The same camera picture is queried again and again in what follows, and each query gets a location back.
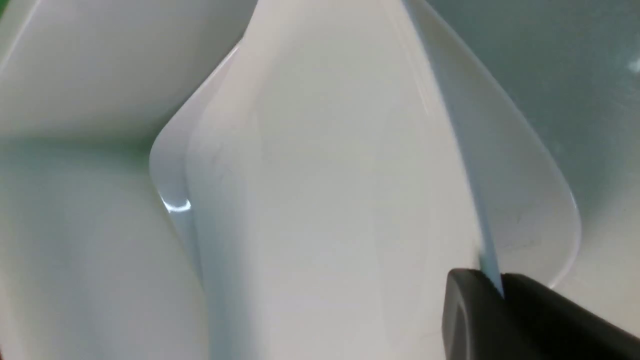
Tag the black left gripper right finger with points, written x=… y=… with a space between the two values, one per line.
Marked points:
x=561 y=329

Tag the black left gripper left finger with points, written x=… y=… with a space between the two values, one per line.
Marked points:
x=476 y=322

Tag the large white square plate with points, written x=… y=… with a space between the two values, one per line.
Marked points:
x=318 y=186

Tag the white square plate in tub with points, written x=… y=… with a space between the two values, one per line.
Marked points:
x=528 y=213

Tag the large white plastic tub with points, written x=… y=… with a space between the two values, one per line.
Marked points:
x=92 y=266

